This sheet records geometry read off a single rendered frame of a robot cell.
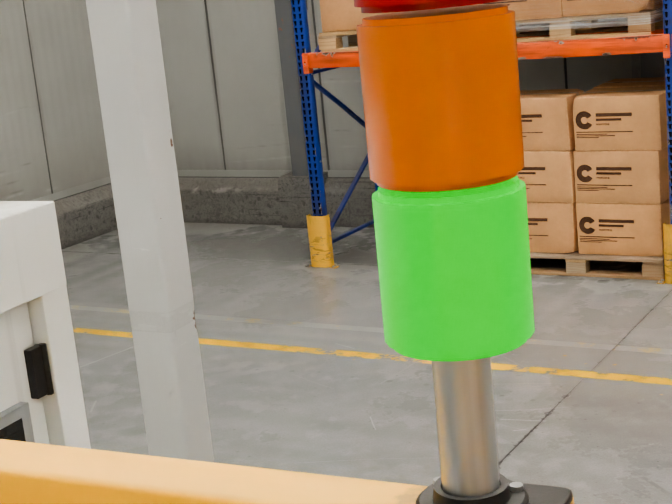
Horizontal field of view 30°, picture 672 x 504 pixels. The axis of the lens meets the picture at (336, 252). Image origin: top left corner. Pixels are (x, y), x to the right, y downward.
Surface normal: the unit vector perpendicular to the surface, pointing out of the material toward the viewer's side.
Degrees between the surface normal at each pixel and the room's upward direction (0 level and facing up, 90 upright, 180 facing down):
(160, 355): 90
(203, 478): 0
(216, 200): 90
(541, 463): 0
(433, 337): 90
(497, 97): 90
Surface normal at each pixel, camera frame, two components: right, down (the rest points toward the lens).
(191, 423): 0.89, 0.02
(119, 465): -0.10, -0.97
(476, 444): 0.32, 0.19
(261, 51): -0.49, 0.25
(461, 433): -0.19, 0.25
